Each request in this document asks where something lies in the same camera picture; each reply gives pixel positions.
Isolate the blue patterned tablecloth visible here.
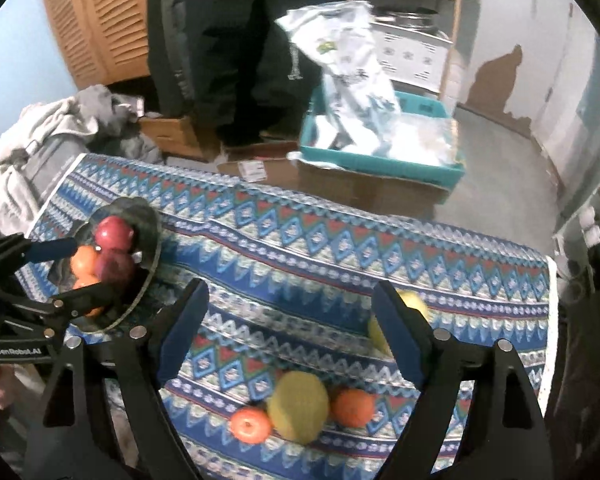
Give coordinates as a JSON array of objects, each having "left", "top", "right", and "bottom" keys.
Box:
[{"left": 15, "top": 152, "right": 558, "bottom": 480}]

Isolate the grey fabric bag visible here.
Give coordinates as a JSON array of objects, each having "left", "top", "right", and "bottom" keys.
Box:
[{"left": 27, "top": 135, "right": 93, "bottom": 202}]

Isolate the clear glass bowl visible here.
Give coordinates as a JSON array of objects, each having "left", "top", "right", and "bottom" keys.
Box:
[{"left": 47, "top": 197, "right": 163, "bottom": 333}]

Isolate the white shoe rack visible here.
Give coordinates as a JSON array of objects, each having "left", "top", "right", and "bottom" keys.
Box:
[{"left": 552, "top": 185, "right": 600, "bottom": 283}]

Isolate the brown cardboard box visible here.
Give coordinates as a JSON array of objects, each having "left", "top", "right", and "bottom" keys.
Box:
[{"left": 217, "top": 152, "right": 451, "bottom": 207}]

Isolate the clear plastic bag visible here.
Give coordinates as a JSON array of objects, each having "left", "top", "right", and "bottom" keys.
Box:
[{"left": 380, "top": 115, "right": 458, "bottom": 167}]

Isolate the red apple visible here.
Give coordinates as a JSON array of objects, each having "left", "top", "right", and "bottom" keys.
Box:
[
  {"left": 94, "top": 216, "right": 136, "bottom": 252},
  {"left": 95, "top": 250, "right": 137, "bottom": 295}
]

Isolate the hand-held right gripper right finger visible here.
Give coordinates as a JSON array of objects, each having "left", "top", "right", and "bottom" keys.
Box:
[{"left": 371, "top": 280, "right": 548, "bottom": 480}]

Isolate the wooden louvered wardrobe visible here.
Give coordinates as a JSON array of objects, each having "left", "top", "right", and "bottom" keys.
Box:
[{"left": 35, "top": 0, "right": 153, "bottom": 91}]

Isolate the white printed rice bag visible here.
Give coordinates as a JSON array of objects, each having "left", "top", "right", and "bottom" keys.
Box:
[{"left": 275, "top": 0, "right": 403, "bottom": 155}]

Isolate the black hooded jacket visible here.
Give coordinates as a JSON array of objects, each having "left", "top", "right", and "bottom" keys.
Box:
[{"left": 180, "top": 0, "right": 352, "bottom": 147}]

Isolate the white plastic crate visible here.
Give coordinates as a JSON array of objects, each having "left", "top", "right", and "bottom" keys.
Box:
[{"left": 370, "top": 15, "right": 453, "bottom": 95}]

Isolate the dark grey coat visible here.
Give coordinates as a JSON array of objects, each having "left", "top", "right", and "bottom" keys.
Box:
[{"left": 147, "top": 0, "right": 197, "bottom": 117}]

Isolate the pale blue door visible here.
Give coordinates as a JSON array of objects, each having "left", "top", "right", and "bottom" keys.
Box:
[{"left": 527, "top": 0, "right": 600, "bottom": 211}]

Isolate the orange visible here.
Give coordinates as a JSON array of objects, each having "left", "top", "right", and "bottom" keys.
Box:
[
  {"left": 72, "top": 275, "right": 107, "bottom": 318},
  {"left": 229, "top": 406, "right": 273, "bottom": 444},
  {"left": 330, "top": 387, "right": 377, "bottom": 428},
  {"left": 70, "top": 245, "right": 100, "bottom": 278}
]

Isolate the white towel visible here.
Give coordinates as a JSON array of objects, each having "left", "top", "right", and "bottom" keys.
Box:
[{"left": 0, "top": 100, "right": 102, "bottom": 231}]

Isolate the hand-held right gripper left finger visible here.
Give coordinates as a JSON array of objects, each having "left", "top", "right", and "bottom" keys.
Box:
[{"left": 24, "top": 277, "right": 211, "bottom": 480}]

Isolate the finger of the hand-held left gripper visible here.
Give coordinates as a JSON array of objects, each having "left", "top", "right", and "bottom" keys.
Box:
[
  {"left": 0, "top": 281, "right": 119, "bottom": 342},
  {"left": 0, "top": 234, "right": 79, "bottom": 282}
]

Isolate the steel steamer pot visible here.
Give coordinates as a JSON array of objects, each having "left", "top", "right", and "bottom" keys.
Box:
[{"left": 375, "top": 7, "right": 438, "bottom": 29}]

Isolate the brown wooden box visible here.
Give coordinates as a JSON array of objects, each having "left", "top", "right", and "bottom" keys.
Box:
[{"left": 139, "top": 115, "right": 222, "bottom": 162}]

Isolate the wooden shelf rack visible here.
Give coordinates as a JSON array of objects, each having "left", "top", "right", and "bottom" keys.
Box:
[{"left": 345, "top": 0, "right": 467, "bottom": 106}]

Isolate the teal plastic basket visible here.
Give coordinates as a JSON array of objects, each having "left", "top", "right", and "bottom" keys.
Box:
[{"left": 299, "top": 85, "right": 467, "bottom": 192}]

